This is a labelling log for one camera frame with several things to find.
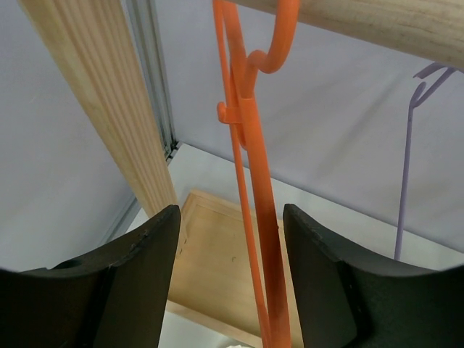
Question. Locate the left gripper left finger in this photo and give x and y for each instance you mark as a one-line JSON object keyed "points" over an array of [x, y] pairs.
{"points": [[113, 296]]}

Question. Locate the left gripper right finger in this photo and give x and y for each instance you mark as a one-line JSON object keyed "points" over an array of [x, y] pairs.
{"points": [[349, 296]]}

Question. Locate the white pleated skirt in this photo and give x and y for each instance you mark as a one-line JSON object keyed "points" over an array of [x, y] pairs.
{"points": [[236, 346]]}

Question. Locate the orange plastic hanger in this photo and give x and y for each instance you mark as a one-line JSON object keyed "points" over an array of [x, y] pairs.
{"points": [[239, 111]]}

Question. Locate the purple plastic hanger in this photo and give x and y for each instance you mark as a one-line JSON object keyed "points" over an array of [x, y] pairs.
{"points": [[420, 95]]}

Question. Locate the wooden clothes rack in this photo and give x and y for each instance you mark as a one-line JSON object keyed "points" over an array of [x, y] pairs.
{"points": [[90, 43]]}

